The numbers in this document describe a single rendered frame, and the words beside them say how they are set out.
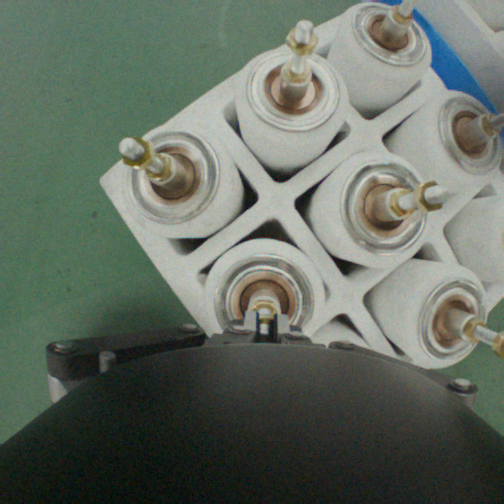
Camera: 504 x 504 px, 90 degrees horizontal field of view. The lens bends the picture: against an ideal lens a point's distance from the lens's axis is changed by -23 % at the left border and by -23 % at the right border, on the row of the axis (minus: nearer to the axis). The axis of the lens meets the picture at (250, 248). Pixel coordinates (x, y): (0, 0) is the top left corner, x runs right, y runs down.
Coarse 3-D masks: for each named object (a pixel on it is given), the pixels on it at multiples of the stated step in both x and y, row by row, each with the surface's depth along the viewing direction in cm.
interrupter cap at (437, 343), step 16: (448, 288) 23; (464, 288) 23; (432, 304) 24; (448, 304) 24; (464, 304) 24; (480, 304) 23; (432, 320) 24; (432, 336) 24; (448, 336) 24; (432, 352) 24; (448, 352) 24; (464, 352) 23
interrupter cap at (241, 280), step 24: (240, 264) 24; (264, 264) 24; (288, 264) 24; (216, 288) 24; (240, 288) 24; (264, 288) 24; (288, 288) 24; (312, 288) 24; (216, 312) 24; (240, 312) 24; (288, 312) 24; (312, 312) 24
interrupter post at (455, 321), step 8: (448, 312) 24; (456, 312) 23; (464, 312) 22; (448, 320) 23; (456, 320) 22; (464, 320) 21; (448, 328) 23; (456, 328) 22; (464, 328) 21; (456, 336) 22; (464, 336) 21
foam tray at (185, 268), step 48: (432, 96) 30; (240, 144) 31; (336, 144) 37; (288, 192) 31; (480, 192) 33; (144, 240) 32; (192, 240) 42; (240, 240) 35; (288, 240) 41; (432, 240) 31; (192, 288) 32; (336, 288) 31; (384, 336) 41
